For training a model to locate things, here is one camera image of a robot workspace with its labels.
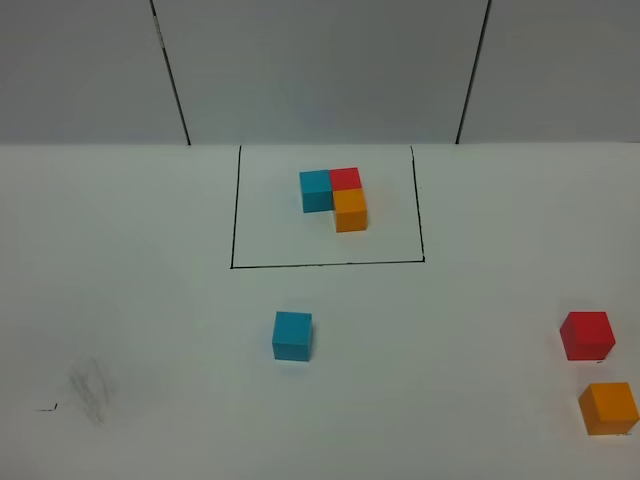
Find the template red cube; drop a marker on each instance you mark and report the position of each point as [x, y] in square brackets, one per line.
[345, 179]

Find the template orange cube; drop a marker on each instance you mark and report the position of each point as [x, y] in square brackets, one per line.
[350, 210]

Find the template blue cube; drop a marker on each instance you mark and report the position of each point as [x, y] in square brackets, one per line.
[316, 191]

